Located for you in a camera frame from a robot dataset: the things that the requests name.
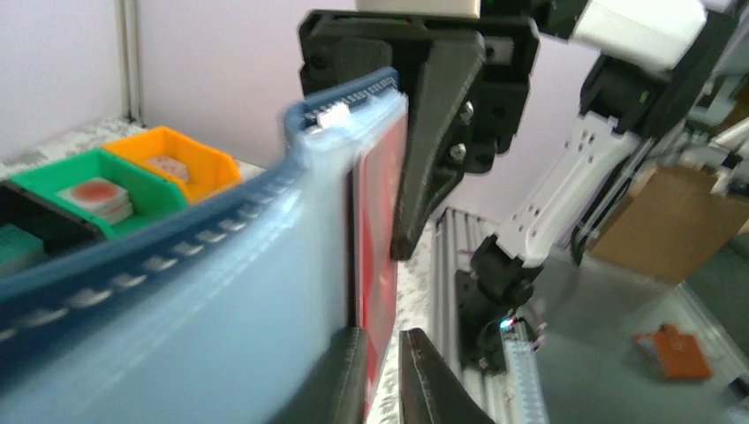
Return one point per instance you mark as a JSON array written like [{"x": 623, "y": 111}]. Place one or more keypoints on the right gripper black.
[{"x": 467, "y": 80}]

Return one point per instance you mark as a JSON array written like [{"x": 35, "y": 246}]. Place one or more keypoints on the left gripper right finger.
[{"x": 429, "y": 392}]

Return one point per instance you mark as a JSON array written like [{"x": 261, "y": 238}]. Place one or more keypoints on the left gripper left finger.
[{"x": 333, "y": 389}]

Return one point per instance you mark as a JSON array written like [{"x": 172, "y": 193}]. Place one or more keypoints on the red VIP card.
[{"x": 375, "y": 184}]

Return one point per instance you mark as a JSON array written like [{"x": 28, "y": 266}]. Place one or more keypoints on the blue leather card holder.
[{"x": 177, "y": 322}]

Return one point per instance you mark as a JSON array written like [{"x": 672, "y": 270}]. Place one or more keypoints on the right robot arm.
[{"x": 655, "y": 58}]

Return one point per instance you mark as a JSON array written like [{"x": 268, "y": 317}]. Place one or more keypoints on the brown leather holder on floor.
[{"x": 675, "y": 355}]

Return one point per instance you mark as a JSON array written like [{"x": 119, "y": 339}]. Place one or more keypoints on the pale card stack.
[{"x": 170, "y": 166}]

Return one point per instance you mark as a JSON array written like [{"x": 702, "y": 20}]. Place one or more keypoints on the white red card stack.
[{"x": 100, "y": 197}]

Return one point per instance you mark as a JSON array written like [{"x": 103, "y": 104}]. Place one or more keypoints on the teal card stack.
[{"x": 19, "y": 250}]

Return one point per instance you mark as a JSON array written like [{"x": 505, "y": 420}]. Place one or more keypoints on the floral table mat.
[{"x": 386, "y": 406}]

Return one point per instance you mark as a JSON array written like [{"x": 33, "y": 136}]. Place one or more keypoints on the orange bin right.
[{"x": 199, "y": 171}]

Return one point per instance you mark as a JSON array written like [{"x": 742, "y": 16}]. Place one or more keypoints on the green bin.
[{"x": 153, "y": 197}]

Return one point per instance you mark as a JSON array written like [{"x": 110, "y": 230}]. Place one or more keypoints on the cardboard box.
[{"x": 671, "y": 226}]

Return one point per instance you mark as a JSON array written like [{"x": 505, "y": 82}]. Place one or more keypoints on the black bin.
[{"x": 59, "y": 229}]

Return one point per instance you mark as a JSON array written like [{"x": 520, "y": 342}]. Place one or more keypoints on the aluminium mounting rail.
[{"x": 483, "y": 322}]

